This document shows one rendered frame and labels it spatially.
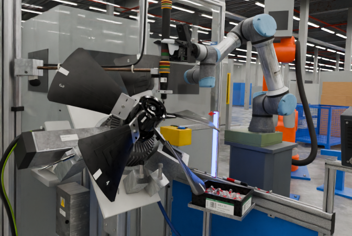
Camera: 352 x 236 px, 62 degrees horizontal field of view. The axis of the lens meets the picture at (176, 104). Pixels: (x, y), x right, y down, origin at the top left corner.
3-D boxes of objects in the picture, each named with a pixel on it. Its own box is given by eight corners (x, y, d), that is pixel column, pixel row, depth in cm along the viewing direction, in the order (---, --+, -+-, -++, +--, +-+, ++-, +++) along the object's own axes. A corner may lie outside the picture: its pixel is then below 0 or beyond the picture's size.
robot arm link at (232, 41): (237, 19, 166) (177, 72, 152) (250, 14, 156) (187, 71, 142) (248, 35, 170) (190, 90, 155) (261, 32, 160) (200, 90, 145)
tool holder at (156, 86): (148, 92, 118) (149, 68, 117) (153, 92, 125) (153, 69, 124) (170, 93, 116) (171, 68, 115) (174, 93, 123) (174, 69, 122)
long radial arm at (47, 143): (98, 140, 122) (110, 125, 115) (104, 156, 119) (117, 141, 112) (22, 148, 102) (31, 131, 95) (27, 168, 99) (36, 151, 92)
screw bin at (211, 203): (189, 206, 122) (190, 189, 122) (206, 194, 137) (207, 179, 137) (240, 219, 111) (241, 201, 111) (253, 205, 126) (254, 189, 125)
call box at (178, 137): (159, 144, 170) (160, 126, 170) (172, 142, 177) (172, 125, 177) (178, 149, 159) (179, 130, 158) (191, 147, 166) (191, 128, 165)
